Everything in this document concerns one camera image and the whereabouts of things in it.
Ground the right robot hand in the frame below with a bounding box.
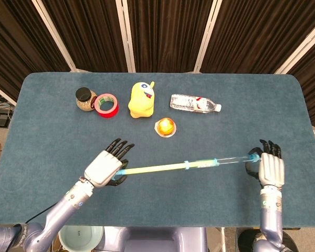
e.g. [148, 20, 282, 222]
[245, 139, 286, 190]

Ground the glass jar with black lid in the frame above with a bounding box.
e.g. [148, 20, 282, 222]
[75, 87, 98, 112]

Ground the clear plastic water bottle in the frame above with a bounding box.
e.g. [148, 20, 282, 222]
[169, 93, 222, 114]

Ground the orange jelly cup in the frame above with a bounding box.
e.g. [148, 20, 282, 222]
[154, 118, 178, 138]

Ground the pale green plastic basin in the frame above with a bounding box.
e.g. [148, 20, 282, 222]
[58, 225, 105, 252]

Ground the yellow-blue telescopic stick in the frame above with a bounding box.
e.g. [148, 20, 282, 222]
[117, 153, 260, 177]

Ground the black round waste bin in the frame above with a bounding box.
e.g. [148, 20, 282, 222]
[235, 227, 299, 252]

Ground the red tape roll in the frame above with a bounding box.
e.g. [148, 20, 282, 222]
[94, 93, 120, 119]

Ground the yellow plush monster toy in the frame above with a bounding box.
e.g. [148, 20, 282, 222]
[128, 81, 155, 119]

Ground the blue table cloth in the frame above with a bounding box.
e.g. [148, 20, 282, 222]
[0, 72, 315, 228]

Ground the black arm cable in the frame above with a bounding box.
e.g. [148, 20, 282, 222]
[24, 206, 53, 223]

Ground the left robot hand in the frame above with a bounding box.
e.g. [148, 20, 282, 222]
[83, 138, 135, 188]

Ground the black electronics with cables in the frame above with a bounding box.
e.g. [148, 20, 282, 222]
[0, 88, 16, 129]

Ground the grey robot torso base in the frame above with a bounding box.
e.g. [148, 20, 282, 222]
[94, 226, 208, 252]

